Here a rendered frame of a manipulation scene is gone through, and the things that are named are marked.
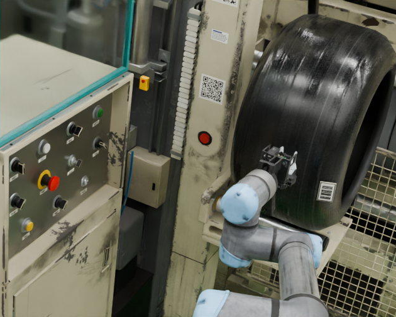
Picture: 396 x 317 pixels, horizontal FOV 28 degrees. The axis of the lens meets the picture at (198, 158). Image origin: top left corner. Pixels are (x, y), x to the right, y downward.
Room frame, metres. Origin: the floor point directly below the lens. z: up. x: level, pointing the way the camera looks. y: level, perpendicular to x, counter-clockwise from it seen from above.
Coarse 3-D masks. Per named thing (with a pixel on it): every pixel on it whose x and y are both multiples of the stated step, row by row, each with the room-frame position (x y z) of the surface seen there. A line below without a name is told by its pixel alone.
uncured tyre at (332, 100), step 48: (288, 48) 1.89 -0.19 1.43; (336, 48) 1.88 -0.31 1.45; (384, 48) 1.95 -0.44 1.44; (288, 96) 1.78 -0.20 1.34; (336, 96) 1.76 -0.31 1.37; (384, 96) 2.12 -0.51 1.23; (240, 144) 1.78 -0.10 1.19; (288, 144) 1.73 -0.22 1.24; (336, 144) 1.71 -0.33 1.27; (288, 192) 1.72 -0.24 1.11; (336, 192) 1.73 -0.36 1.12
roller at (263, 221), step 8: (216, 200) 1.93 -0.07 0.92; (216, 208) 1.92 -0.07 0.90; (264, 216) 1.88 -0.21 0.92; (272, 216) 1.88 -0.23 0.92; (264, 224) 1.86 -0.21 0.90; (272, 224) 1.86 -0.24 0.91; (280, 224) 1.85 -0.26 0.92; (288, 224) 1.85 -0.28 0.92; (312, 232) 1.83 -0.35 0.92; (328, 240) 1.82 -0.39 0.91
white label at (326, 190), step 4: (320, 184) 1.69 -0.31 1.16; (324, 184) 1.69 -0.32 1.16; (328, 184) 1.69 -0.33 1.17; (332, 184) 1.69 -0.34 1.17; (320, 188) 1.69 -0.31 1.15; (324, 188) 1.69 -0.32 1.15; (328, 188) 1.69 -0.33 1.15; (332, 188) 1.69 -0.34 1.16; (320, 192) 1.69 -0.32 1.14; (324, 192) 1.69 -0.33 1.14; (328, 192) 1.69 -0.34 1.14; (332, 192) 1.69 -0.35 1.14; (320, 196) 1.70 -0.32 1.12; (324, 196) 1.70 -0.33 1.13; (328, 196) 1.69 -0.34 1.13; (332, 196) 1.69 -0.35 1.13; (320, 200) 1.70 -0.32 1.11; (324, 200) 1.70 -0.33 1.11; (328, 200) 1.70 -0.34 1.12; (332, 200) 1.70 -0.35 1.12
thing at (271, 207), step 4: (272, 200) 1.56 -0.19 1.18; (264, 204) 1.57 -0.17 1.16; (268, 204) 1.56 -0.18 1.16; (272, 204) 1.56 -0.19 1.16; (264, 208) 1.57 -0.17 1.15; (268, 208) 1.57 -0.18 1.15; (272, 208) 1.57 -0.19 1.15; (260, 212) 1.58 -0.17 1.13; (264, 212) 1.57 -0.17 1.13; (268, 212) 1.57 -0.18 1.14; (272, 212) 1.58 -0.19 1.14
